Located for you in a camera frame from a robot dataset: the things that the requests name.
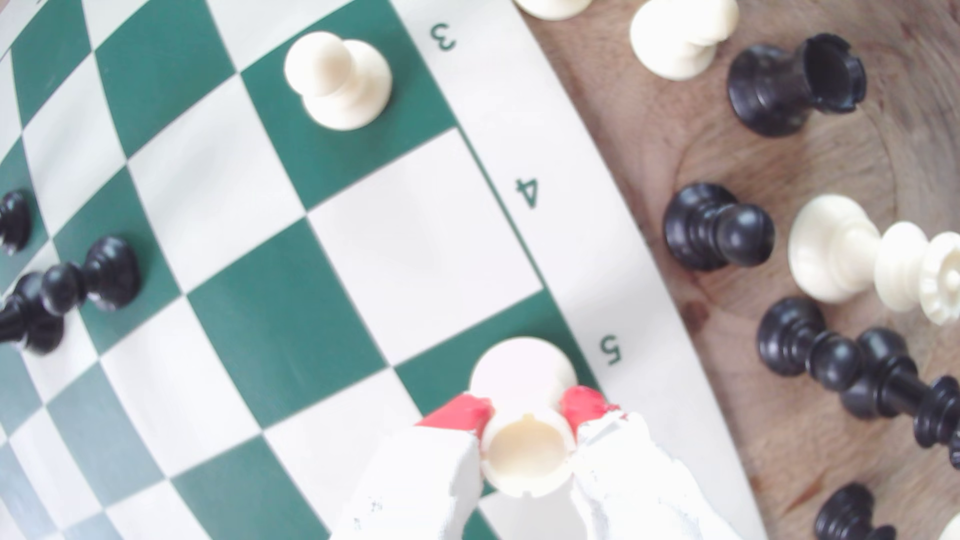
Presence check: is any black chess bishop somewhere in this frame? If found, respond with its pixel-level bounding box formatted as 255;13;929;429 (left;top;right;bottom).
813;482;897;540

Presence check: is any black chess rook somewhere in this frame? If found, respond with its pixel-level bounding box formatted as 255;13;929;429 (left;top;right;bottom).
726;32;868;138

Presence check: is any green and white chess mat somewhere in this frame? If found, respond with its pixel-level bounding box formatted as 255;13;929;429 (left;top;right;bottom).
0;0;768;540

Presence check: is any white chess pawn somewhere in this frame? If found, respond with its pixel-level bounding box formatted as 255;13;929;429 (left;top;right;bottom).
628;0;741;82
283;30;393;132
513;0;594;22

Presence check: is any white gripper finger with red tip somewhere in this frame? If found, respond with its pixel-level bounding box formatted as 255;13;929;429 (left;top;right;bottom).
559;385;744;540
330;392;496;540

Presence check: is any white chess queen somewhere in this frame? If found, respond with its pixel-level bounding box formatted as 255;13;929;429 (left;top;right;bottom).
787;193;960;327

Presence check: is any black chess pawn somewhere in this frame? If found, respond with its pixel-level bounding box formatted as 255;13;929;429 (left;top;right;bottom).
0;189;33;256
756;296;864;393
39;236;141;318
662;182;777;273

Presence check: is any black chess king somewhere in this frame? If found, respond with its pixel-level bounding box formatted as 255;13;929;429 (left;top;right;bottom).
840;326;960;470

